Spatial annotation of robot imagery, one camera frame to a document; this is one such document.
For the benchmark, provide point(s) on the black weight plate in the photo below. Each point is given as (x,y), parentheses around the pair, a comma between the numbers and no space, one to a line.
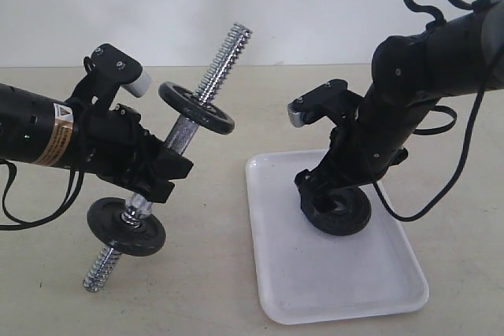
(354,217)
(104,220)

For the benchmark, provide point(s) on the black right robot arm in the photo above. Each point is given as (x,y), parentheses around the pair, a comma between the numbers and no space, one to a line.
(410,74)

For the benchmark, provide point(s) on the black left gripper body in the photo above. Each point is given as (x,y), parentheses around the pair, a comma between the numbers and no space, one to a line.
(114,146)

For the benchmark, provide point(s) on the chrome spinlock collar nut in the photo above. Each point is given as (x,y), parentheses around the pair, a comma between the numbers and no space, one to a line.
(133,216)

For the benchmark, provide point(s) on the black weight plate end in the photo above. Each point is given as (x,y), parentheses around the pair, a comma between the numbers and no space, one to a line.
(186,103)

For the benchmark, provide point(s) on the white rectangular plastic tray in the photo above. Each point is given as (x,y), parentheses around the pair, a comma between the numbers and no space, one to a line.
(307,276)

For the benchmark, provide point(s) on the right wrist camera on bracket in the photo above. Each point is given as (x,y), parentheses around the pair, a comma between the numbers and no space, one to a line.
(331,99)

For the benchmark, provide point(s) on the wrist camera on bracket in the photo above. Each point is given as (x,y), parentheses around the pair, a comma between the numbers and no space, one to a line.
(331,99)
(111,69)

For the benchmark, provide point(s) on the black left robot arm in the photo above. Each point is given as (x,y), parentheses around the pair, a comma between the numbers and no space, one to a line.
(39,130)

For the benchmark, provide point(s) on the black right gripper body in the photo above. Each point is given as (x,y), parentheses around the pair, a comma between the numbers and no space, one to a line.
(361,151)

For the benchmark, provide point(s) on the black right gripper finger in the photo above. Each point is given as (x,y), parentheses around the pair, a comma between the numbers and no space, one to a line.
(330,201)
(311,183)

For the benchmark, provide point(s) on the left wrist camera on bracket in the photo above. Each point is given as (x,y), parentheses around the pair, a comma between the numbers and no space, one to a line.
(111,69)

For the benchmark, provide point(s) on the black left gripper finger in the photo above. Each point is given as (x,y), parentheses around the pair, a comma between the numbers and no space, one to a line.
(168,164)
(152,189)

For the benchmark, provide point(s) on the chrome threaded dumbbell bar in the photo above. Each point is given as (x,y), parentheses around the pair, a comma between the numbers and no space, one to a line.
(178,139)

